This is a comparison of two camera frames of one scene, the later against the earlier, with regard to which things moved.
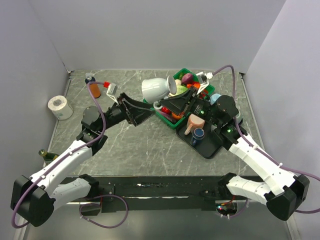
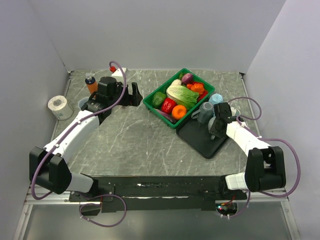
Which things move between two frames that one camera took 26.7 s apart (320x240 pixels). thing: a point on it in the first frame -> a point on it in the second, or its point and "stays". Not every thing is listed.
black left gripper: x=137 y=115 -> x=136 y=97
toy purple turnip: x=187 y=78 stays
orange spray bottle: x=95 y=88 stays
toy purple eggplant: x=167 y=116 stays
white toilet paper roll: x=59 y=105 stays
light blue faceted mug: x=213 y=97 stays
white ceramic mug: x=154 y=90 -> x=82 y=101
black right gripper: x=180 y=103 -> x=213 y=131
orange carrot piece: x=196 y=85 stays
